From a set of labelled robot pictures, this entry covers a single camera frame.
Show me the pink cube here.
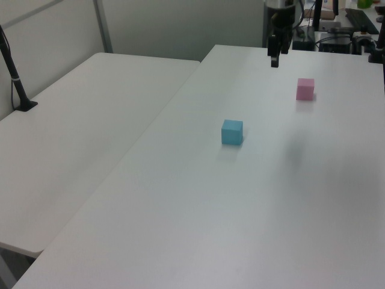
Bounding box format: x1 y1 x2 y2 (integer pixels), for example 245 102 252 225
295 78 315 102

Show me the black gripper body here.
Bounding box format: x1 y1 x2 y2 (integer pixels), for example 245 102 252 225
263 0 297 36

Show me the black keyboard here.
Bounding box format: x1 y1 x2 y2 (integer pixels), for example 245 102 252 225
344 8 380 34

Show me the black monitor stand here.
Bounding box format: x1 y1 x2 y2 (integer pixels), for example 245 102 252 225
306 0 324 42

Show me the black electronics box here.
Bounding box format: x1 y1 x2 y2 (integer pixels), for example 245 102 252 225
318 26 354 54

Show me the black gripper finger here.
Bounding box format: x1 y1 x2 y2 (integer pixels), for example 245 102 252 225
280 32 292 55
267 34 280 68

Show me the grey partition post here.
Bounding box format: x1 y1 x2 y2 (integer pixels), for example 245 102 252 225
92 0 114 54

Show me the blue cube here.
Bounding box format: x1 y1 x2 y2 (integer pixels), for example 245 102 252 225
221 119 244 146

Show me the black clamp mount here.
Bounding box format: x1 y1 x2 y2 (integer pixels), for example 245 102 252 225
367 20 385 64

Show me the black camera stand pole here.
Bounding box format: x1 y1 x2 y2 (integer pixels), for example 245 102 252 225
0 24 39 113

